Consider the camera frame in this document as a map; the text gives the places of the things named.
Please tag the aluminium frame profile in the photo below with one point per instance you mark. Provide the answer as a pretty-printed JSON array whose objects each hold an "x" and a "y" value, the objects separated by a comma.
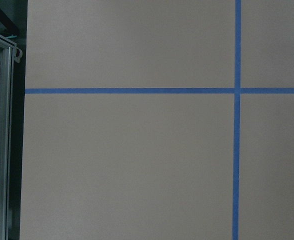
[{"x": 4, "y": 125}]

